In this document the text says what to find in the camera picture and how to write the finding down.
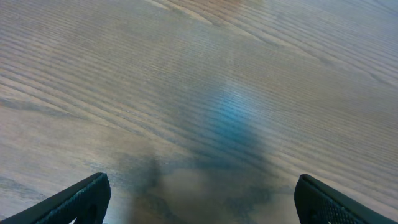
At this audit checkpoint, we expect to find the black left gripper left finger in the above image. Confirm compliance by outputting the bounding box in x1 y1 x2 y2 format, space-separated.
1 172 111 224

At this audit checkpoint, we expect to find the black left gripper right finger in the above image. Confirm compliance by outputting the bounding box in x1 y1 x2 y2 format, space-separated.
294 174 397 224

